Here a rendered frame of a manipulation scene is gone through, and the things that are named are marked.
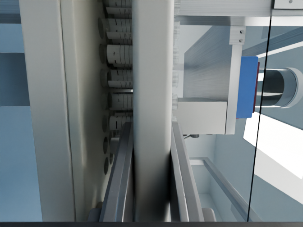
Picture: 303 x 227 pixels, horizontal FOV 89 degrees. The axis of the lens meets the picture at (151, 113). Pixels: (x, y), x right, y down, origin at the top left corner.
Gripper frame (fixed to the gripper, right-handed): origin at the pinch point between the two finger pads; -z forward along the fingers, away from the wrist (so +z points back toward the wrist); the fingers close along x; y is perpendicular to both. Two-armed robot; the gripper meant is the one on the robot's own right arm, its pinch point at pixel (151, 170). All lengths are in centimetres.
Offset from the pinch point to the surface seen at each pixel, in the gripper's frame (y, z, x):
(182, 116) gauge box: 23.4, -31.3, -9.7
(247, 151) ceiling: 232, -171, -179
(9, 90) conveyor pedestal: 23, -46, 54
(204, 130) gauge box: 27.2, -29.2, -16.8
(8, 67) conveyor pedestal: 16, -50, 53
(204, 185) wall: 455, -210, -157
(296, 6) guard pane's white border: -4, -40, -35
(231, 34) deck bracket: 2.8, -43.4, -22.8
